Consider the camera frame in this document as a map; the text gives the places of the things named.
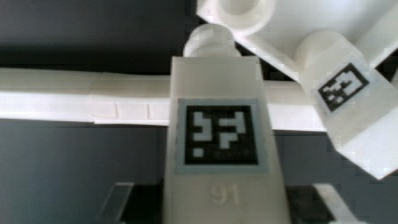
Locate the white chair leg with tag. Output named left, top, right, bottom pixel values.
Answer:
left=297, top=30, right=398, bottom=179

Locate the white chair seat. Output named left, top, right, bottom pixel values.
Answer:
left=195, top=0, right=398, bottom=80

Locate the white U-shaped fence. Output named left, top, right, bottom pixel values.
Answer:
left=0, top=68, right=325, bottom=132

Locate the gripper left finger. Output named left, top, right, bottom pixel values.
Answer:
left=94, top=182, right=135, bottom=224

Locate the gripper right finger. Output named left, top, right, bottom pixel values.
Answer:
left=313, top=183, right=368, bottom=224

